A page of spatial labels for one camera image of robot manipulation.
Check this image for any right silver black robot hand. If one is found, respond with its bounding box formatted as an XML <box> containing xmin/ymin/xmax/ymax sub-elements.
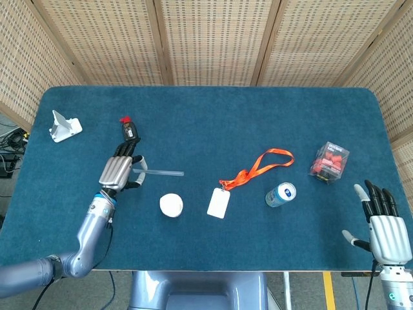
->
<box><xmin>341</xmin><ymin>180</ymin><xmax>405</xmax><ymax>267</ymax></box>

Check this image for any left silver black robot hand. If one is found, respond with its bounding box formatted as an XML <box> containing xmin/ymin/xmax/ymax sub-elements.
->
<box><xmin>98</xmin><ymin>138</ymin><xmax>148</xmax><ymax>194</ymax></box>

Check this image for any clear plastic tube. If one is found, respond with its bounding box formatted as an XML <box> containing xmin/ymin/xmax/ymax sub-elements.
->
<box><xmin>132</xmin><ymin>167</ymin><xmax>185</xmax><ymax>178</ymax></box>

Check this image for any white folding phone stand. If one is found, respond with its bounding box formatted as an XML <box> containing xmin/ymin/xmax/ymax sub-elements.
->
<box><xmin>48</xmin><ymin>109</ymin><xmax>83</xmax><ymax>143</ymax></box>

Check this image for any clear box with red pieces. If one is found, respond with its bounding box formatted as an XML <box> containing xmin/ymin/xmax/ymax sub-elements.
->
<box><xmin>308</xmin><ymin>141</ymin><xmax>351</xmax><ymax>186</ymax></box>

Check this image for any white badge card holder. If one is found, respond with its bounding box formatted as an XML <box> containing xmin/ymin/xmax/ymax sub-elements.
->
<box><xmin>206</xmin><ymin>187</ymin><xmax>231</xmax><ymax>220</ymax></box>

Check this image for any white table leg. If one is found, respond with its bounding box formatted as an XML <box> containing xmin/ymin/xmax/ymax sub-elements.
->
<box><xmin>283</xmin><ymin>271</ymin><xmax>293</xmax><ymax>310</ymax></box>

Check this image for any light blue drink can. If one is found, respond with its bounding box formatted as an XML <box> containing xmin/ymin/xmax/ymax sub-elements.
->
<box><xmin>265</xmin><ymin>181</ymin><xmax>297</xmax><ymax>208</ymax></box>

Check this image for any woven bamboo screen panel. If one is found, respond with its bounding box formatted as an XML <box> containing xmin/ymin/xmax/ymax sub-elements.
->
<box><xmin>0</xmin><ymin>0</ymin><xmax>85</xmax><ymax>132</ymax></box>
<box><xmin>145</xmin><ymin>0</ymin><xmax>281</xmax><ymax>87</ymax></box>
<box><xmin>335</xmin><ymin>0</ymin><xmax>413</xmax><ymax>194</ymax></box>
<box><xmin>30</xmin><ymin>0</ymin><xmax>174</xmax><ymax>87</ymax></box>
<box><xmin>251</xmin><ymin>0</ymin><xmax>406</xmax><ymax>88</ymax></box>

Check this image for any grey-blue robot torso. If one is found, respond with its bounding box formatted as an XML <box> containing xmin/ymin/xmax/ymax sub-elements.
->
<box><xmin>128</xmin><ymin>271</ymin><xmax>269</xmax><ymax>310</ymax></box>

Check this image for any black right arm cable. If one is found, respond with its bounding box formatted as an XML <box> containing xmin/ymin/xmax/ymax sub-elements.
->
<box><xmin>363</xmin><ymin>260</ymin><xmax>378</xmax><ymax>310</ymax></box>

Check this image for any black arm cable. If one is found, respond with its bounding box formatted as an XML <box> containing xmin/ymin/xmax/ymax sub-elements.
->
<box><xmin>31</xmin><ymin>218</ymin><xmax>115</xmax><ymax>310</ymax></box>
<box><xmin>363</xmin><ymin>260</ymin><xmax>378</xmax><ymax>310</ymax></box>

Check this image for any blue cable under table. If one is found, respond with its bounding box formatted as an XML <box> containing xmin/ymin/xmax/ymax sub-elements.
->
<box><xmin>350</xmin><ymin>276</ymin><xmax>361</xmax><ymax>310</ymax></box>

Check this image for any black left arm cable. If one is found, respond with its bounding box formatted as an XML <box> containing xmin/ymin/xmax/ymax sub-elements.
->
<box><xmin>31</xmin><ymin>218</ymin><xmax>115</xmax><ymax>310</ymax></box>

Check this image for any bundle of floor cables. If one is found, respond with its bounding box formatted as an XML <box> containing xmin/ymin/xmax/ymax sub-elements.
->
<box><xmin>0</xmin><ymin>121</ymin><xmax>32</xmax><ymax>178</ymax></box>

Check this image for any orange lanyard strap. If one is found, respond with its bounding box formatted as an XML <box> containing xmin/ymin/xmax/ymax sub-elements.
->
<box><xmin>219</xmin><ymin>148</ymin><xmax>295</xmax><ymax>191</ymax></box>

